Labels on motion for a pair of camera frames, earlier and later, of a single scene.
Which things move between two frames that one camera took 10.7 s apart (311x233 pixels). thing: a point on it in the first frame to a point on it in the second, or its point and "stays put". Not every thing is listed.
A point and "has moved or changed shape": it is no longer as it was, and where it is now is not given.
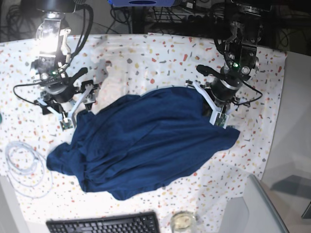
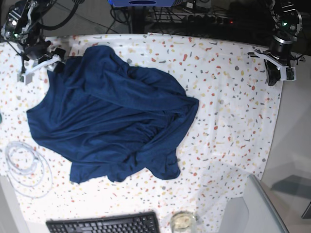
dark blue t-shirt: x=131 y=145 has moved or changed shape
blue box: x=144 y=3 stays put
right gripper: x=219 y=116 to x=272 y=61
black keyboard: x=146 y=222 stays put
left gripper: x=87 y=95 to x=55 y=64
